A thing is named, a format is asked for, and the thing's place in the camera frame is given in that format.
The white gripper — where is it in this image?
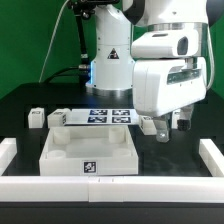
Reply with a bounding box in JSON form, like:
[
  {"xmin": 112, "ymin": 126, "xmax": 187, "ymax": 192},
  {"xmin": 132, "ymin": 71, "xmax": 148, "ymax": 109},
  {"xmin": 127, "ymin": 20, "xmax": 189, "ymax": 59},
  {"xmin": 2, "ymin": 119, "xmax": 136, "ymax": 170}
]
[{"xmin": 132, "ymin": 57, "xmax": 207, "ymax": 143}]

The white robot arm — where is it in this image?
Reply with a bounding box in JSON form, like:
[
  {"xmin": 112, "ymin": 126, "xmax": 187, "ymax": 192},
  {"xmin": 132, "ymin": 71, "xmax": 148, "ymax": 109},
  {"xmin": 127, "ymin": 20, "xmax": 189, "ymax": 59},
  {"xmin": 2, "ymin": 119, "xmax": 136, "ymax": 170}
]
[{"xmin": 86, "ymin": 0, "xmax": 214, "ymax": 142}]

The white sheet with markers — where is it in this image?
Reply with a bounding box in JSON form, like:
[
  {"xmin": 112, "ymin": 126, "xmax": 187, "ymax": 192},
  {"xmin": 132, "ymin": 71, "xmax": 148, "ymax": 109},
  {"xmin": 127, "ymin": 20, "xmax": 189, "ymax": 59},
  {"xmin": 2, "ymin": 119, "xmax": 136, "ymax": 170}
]
[{"xmin": 66, "ymin": 109, "xmax": 139, "ymax": 125}]

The white U-shaped obstacle fence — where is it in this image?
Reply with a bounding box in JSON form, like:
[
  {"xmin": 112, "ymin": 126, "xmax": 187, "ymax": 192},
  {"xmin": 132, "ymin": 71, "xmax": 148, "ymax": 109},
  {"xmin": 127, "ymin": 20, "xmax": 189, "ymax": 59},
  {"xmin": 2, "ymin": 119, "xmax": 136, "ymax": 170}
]
[{"xmin": 0, "ymin": 138, "xmax": 224, "ymax": 203}]

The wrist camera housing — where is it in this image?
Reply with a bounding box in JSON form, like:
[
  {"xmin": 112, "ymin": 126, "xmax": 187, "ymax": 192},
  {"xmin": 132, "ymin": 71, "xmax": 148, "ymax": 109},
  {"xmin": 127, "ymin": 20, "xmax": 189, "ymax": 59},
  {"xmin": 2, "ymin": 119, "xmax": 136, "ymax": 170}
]
[{"xmin": 131, "ymin": 31, "xmax": 189, "ymax": 59}]

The black cable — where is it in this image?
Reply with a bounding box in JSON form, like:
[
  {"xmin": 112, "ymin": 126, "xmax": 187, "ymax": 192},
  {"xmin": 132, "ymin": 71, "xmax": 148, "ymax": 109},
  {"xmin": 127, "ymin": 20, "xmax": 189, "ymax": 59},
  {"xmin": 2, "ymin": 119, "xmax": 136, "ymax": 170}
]
[{"xmin": 43, "ymin": 64, "xmax": 92, "ymax": 84}]

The black camera stand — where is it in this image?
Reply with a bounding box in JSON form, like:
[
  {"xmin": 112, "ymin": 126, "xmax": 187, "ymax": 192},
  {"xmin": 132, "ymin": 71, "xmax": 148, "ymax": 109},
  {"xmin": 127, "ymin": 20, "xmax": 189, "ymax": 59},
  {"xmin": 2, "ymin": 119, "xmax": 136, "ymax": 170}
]
[{"xmin": 67, "ymin": 0, "xmax": 120, "ymax": 63}]

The white cable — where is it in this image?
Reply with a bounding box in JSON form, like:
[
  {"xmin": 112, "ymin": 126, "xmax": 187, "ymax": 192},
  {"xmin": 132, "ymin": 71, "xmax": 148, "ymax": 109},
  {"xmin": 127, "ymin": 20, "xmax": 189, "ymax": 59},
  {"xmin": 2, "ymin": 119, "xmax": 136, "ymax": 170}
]
[{"xmin": 38, "ymin": 0, "xmax": 72, "ymax": 84}]

